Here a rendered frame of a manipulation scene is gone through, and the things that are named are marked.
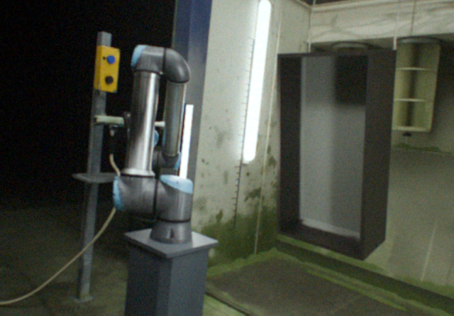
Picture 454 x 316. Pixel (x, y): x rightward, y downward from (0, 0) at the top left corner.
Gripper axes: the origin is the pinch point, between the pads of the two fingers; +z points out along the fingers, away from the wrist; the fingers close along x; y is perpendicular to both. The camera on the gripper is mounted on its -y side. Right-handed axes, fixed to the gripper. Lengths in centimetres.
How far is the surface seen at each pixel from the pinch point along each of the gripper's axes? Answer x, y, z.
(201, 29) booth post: 58, -67, -5
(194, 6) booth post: 51, -81, -4
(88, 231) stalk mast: -3, 66, 13
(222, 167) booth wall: 91, 28, -7
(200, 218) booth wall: 72, 64, -8
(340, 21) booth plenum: 193, -100, -36
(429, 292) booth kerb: 171, 96, -138
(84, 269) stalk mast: -4, 90, 12
